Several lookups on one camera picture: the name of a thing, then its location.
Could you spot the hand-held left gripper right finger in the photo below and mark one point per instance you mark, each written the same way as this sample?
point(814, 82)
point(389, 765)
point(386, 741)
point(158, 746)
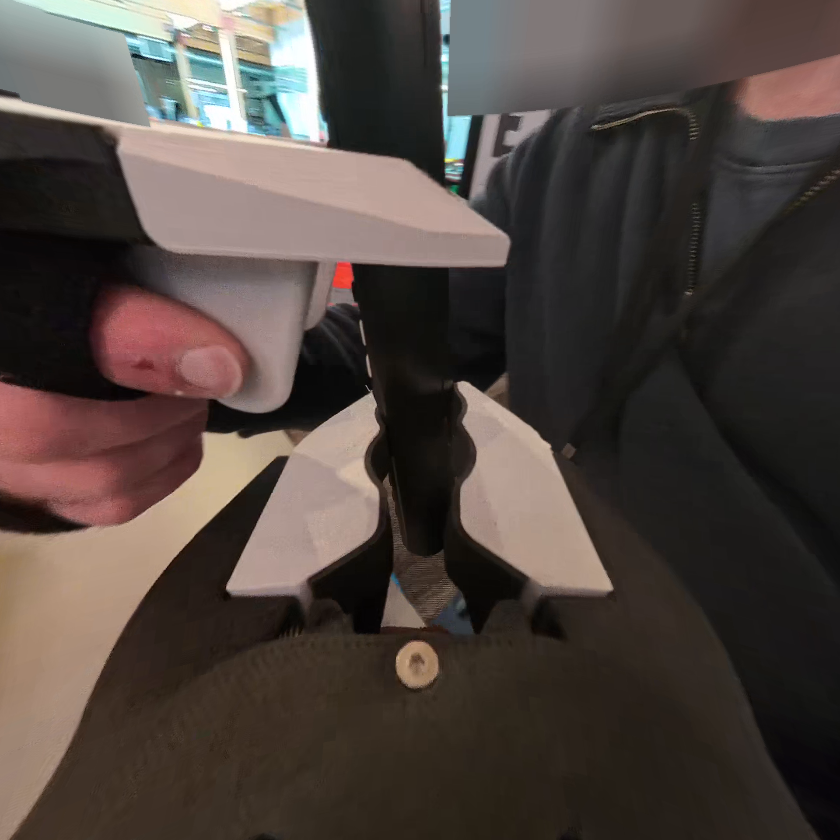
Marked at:
point(525, 512)

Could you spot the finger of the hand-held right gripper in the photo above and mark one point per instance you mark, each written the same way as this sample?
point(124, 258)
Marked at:
point(295, 210)

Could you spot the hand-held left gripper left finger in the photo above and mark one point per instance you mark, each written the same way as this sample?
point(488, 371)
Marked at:
point(308, 518)

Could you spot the black remote control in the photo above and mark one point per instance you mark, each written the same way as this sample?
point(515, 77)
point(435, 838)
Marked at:
point(407, 341)

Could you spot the person's right hand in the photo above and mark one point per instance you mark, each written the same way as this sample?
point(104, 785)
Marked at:
point(98, 446)

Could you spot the orange traffic cone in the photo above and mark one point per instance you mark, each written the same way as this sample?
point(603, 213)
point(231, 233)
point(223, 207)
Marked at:
point(343, 282)

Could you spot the white sign black letters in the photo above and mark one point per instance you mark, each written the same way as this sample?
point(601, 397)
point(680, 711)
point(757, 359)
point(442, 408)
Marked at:
point(482, 177)

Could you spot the person's dark zip jacket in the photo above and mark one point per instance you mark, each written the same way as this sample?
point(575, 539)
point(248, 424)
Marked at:
point(722, 394)

